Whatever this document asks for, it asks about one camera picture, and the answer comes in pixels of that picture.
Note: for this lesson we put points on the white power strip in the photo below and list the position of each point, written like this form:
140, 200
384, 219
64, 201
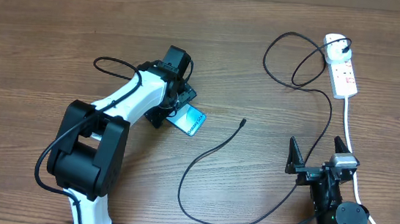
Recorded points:
342, 79

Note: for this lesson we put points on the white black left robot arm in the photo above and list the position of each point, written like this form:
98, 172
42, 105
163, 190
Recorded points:
84, 161

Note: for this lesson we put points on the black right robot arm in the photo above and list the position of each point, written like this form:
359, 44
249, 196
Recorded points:
330, 208

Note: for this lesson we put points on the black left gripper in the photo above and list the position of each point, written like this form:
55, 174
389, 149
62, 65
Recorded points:
157, 114

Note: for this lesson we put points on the white charger plug adapter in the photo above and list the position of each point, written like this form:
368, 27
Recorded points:
337, 48

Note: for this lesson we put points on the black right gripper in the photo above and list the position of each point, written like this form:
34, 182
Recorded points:
308, 173

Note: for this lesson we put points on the black smartphone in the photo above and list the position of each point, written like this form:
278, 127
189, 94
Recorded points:
188, 119

